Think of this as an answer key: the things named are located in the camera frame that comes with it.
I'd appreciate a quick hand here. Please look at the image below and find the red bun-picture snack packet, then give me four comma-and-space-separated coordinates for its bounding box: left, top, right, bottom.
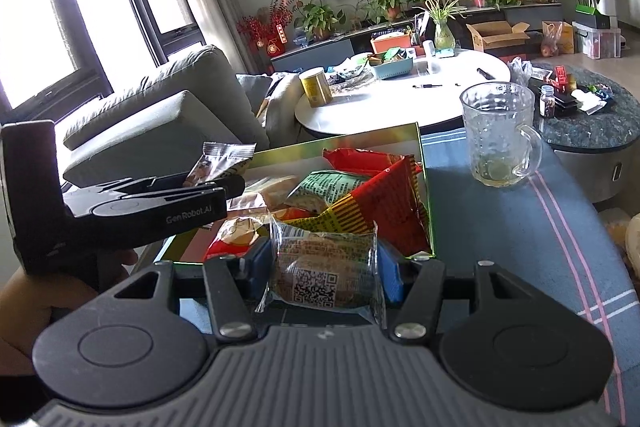
204, 214, 272, 259

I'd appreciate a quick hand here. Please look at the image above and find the spider plant in glass vase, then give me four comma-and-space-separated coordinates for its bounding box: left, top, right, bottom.
416, 0, 467, 50

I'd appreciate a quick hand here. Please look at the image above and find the white bottle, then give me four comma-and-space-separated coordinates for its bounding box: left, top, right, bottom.
422, 39, 437, 76

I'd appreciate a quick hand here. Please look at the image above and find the grey television cabinet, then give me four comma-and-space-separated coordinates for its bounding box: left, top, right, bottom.
270, 2, 567, 76

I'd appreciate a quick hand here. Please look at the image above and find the clear plastic storage box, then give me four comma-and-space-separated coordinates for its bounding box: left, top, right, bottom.
572, 21, 624, 60

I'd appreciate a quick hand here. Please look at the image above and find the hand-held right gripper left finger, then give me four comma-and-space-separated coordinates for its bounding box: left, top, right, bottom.
114, 241, 273, 342

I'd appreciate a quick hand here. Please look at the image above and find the open cardboard box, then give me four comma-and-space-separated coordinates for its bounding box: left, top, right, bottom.
465, 20, 531, 53

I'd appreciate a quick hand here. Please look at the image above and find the clear bun packet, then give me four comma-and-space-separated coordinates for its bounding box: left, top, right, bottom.
255, 219, 389, 324

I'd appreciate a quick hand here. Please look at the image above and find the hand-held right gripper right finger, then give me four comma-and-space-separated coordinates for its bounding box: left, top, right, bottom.
380, 243, 543, 342

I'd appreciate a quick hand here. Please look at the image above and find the green snack packet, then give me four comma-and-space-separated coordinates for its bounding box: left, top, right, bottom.
287, 169, 372, 214

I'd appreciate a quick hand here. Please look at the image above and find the yellow and red snack packet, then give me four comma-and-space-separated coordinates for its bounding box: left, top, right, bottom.
280, 156, 432, 256

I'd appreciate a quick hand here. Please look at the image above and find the orange box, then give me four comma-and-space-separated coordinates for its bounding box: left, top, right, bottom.
370, 32, 414, 56

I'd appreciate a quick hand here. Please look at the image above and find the white plastic bag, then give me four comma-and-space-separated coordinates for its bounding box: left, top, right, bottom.
506, 56, 534, 84

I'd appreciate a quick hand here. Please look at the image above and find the glass mug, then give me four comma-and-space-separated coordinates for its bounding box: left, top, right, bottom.
459, 81, 544, 188

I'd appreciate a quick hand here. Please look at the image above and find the red flower decoration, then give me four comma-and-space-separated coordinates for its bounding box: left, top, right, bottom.
236, 0, 295, 58

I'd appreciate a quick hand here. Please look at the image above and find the blue basket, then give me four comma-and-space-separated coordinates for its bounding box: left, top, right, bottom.
367, 54, 415, 80

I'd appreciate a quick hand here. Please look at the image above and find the person's left hand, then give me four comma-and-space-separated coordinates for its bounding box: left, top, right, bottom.
0, 266, 98, 375

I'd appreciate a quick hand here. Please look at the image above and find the white round table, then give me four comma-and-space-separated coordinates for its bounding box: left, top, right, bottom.
294, 48, 512, 138

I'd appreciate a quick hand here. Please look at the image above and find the grey sofa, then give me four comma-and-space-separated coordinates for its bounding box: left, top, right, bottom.
54, 44, 302, 188

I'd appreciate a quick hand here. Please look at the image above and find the black tray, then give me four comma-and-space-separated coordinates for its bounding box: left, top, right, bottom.
554, 92, 582, 116

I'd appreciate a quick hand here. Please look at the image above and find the small red box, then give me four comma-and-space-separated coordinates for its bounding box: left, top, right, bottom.
549, 65, 577, 94

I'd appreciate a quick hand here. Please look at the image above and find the red-orange snack packet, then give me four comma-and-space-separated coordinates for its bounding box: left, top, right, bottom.
322, 147, 424, 176

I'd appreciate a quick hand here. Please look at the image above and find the dark spice jar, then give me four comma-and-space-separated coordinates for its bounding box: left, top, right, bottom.
538, 85, 556, 118

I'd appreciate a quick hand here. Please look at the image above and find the yellow can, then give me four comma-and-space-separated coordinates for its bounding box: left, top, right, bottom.
299, 67, 335, 109

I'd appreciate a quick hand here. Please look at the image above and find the dark marble round table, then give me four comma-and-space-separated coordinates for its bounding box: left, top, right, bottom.
510, 61, 640, 204

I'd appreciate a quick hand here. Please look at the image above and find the pale plastic bag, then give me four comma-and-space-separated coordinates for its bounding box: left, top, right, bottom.
597, 206, 640, 285

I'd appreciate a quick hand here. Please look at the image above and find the blue striped tablecloth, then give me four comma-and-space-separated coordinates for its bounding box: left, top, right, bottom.
150, 127, 640, 427

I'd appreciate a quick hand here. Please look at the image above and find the dark-framed window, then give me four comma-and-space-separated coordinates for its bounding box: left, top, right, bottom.
0, 0, 207, 124

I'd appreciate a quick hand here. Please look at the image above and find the green cardboard box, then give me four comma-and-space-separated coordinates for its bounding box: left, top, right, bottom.
155, 122, 437, 264

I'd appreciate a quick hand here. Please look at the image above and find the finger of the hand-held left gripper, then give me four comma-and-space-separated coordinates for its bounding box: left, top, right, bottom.
152, 176, 246, 202

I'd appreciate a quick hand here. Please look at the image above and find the pale snack packet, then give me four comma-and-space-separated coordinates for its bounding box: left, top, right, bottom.
227, 176, 297, 214

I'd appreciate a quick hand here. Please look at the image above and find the green-lidded black box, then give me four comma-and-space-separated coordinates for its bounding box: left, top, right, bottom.
574, 4, 613, 30

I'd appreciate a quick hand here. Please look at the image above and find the brown snack packet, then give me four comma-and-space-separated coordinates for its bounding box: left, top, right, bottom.
182, 142, 257, 188

